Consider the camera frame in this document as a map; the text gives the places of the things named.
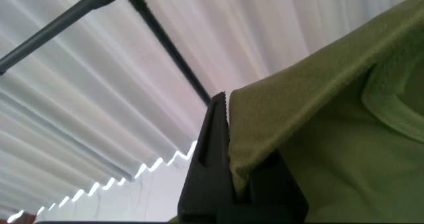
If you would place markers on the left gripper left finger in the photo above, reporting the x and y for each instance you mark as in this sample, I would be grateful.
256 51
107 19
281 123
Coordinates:
212 184

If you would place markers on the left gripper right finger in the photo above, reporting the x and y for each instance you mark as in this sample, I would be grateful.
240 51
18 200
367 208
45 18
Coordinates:
275 191

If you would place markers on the green long-sleeved shirt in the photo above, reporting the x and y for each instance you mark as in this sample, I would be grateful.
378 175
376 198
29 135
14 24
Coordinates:
331 118

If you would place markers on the black clothes rack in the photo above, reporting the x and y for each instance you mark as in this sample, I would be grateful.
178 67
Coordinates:
159 35

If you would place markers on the white curtain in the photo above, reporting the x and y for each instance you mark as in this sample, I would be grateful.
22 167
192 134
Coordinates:
99 101

